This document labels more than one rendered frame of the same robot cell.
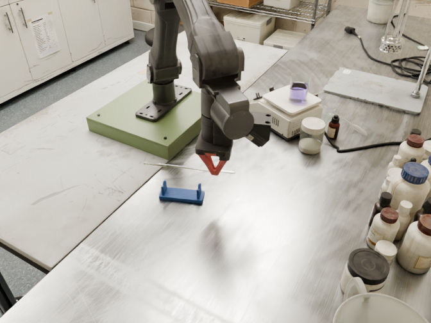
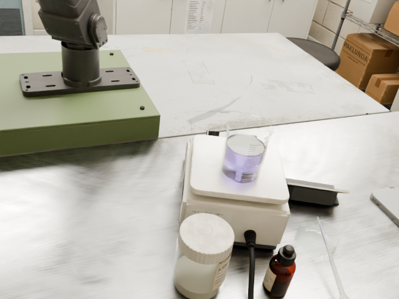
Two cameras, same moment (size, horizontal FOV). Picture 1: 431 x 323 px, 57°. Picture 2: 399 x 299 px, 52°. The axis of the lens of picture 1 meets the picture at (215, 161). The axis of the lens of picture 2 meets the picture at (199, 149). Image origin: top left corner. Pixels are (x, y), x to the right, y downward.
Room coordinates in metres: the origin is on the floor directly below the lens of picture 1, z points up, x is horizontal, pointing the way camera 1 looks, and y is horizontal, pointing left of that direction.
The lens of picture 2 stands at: (0.57, -0.39, 1.30)
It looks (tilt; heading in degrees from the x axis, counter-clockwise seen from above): 35 degrees down; 32
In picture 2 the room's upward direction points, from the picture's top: 9 degrees clockwise
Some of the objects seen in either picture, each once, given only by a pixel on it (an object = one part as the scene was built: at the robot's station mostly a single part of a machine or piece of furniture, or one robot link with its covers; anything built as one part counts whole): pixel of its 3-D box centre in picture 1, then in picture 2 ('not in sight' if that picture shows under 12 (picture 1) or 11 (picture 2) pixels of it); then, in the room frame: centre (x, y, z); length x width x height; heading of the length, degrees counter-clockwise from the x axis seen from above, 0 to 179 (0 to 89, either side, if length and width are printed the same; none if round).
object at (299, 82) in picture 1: (298, 88); (242, 150); (0.94, -0.22, 1.02); 0.06 x 0.05 x 0.08; 147
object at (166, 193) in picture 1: (181, 190); not in sight; (0.66, 0.08, 0.92); 0.10 x 0.03 x 0.04; 82
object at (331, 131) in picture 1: (333, 125); (281, 267); (0.90, -0.32, 0.94); 0.03 x 0.03 x 0.07
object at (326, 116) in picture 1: (327, 114); (316, 238); (0.99, -0.33, 0.91); 0.06 x 0.06 x 0.02
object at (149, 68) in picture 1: (163, 70); (78, 27); (0.99, 0.14, 1.05); 0.09 x 0.06 x 0.06; 113
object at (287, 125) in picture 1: (283, 108); (230, 180); (0.98, -0.19, 0.94); 0.22 x 0.13 x 0.08; 36
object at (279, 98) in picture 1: (291, 99); (237, 166); (0.96, -0.21, 0.98); 0.12 x 0.12 x 0.01; 36
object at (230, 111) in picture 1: (227, 92); not in sight; (0.61, -0.02, 1.19); 0.12 x 0.09 x 0.12; 23
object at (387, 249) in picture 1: (383, 255); not in sight; (0.47, -0.31, 0.92); 0.04 x 0.04 x 0.04
